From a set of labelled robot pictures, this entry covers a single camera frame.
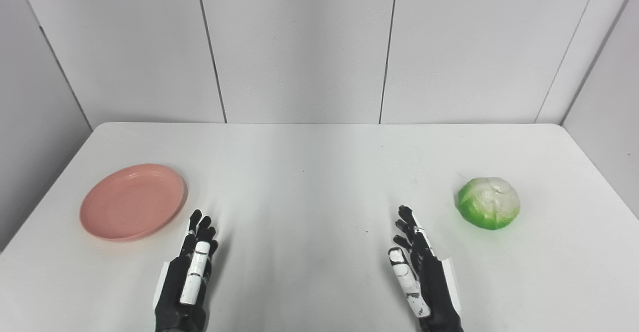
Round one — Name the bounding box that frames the pink plate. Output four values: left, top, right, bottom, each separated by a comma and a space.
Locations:
80, 164, 186, 242

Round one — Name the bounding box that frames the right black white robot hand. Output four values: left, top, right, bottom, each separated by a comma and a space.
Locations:
388, 205, 464, 332

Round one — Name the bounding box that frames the green white cabbage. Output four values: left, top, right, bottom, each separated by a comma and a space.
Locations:
458, 177, 521, 231

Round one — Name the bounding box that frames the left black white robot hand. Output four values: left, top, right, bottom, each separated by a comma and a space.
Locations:
154, 209, 219, 332

